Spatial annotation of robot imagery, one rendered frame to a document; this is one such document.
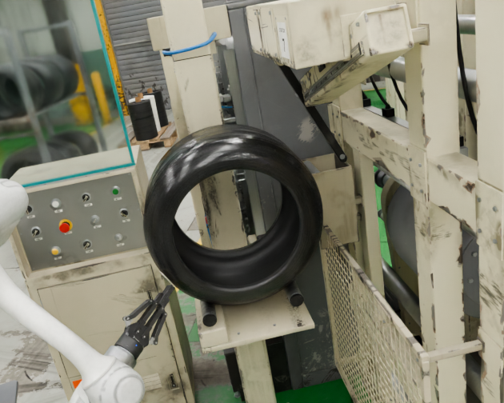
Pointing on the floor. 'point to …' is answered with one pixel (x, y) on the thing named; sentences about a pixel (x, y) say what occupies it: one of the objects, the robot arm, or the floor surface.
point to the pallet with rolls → (150, 121)
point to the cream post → (196, 14)
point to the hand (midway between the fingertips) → (165, 295)
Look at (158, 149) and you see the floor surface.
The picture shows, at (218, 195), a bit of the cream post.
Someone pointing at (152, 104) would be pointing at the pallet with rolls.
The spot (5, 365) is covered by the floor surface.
